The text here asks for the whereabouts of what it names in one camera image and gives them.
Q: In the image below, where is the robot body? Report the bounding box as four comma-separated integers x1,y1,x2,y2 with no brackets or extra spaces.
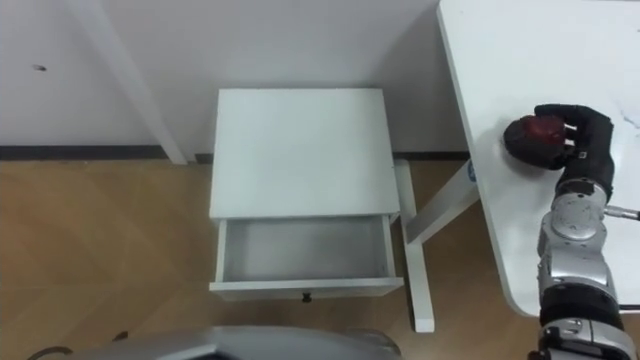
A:
64,325,402,360

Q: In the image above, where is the open white cabinet drawer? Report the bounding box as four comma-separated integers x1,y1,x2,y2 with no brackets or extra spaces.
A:
209,214,405,304

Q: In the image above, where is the white desk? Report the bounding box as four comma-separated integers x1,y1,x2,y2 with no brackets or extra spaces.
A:
393,0,640,334

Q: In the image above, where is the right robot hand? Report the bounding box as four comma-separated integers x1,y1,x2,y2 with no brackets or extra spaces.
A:
502,103,616,201

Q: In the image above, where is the white slanted board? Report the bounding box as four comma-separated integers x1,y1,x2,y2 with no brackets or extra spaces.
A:
69,0,189,166

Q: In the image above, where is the white bedside cabinet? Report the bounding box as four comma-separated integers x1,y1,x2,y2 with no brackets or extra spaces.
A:
208,88,402,225

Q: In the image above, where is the red apple soft toy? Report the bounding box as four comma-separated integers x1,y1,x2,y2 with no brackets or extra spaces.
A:
519,115,568,147

